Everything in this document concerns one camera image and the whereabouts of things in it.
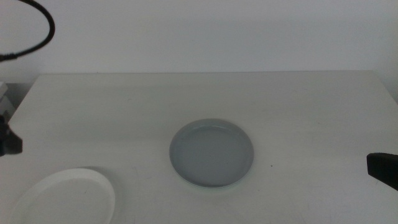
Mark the pale green shallow bowl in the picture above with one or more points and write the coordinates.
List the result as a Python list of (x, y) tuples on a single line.
[(217, 187)]

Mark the white shallow bowl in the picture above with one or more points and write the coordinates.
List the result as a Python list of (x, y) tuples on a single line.
[(65, 199)]

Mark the grey shallow bowl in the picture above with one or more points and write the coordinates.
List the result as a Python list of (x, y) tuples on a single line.
[(211, 152)]

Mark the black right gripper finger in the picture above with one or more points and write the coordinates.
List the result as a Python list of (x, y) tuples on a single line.
[(385, 168)]

